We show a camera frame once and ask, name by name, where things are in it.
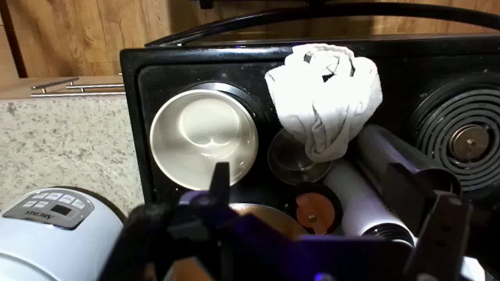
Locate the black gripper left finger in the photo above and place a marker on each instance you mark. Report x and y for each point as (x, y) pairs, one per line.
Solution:
(215, 187)

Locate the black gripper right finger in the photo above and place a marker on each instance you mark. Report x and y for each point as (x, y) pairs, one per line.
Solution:
(442, 228)

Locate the glass pot lid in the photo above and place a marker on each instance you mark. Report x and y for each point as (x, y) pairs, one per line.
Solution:
(265, 215)

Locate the white appliance lid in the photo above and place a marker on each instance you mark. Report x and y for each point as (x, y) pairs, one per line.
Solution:
(51, 250)

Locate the white ceramic bowl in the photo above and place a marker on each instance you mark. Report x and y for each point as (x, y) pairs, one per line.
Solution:
(203, 134)

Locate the white thermos bottle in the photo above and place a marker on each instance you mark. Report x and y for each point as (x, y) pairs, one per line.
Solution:
(359, 196)

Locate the black coil burner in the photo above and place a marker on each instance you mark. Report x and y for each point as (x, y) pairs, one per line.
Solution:
(468, 140)

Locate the steel travel tumbler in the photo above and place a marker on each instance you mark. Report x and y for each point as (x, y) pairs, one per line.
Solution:
(384, 150)

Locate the white crumpled cloth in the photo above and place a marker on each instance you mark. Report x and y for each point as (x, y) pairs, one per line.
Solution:
(321, 98)

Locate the black electric stove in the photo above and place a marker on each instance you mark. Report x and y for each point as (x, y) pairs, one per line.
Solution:
(411, 67)

